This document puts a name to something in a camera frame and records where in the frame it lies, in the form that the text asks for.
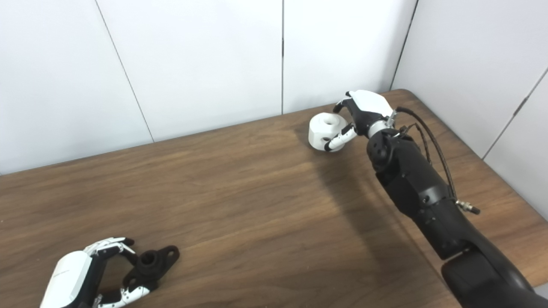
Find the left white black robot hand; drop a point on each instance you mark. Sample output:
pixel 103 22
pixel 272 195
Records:
pixel 68 278

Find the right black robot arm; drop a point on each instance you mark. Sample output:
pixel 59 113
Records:
pixel 424 196

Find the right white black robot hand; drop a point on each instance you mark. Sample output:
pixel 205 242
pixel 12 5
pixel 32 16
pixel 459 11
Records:
pixel 370 105

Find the black flanged holder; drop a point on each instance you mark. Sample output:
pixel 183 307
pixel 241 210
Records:
pixel 152 262

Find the round white piece with holes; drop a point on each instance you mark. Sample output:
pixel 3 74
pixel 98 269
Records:
pixel 319 132

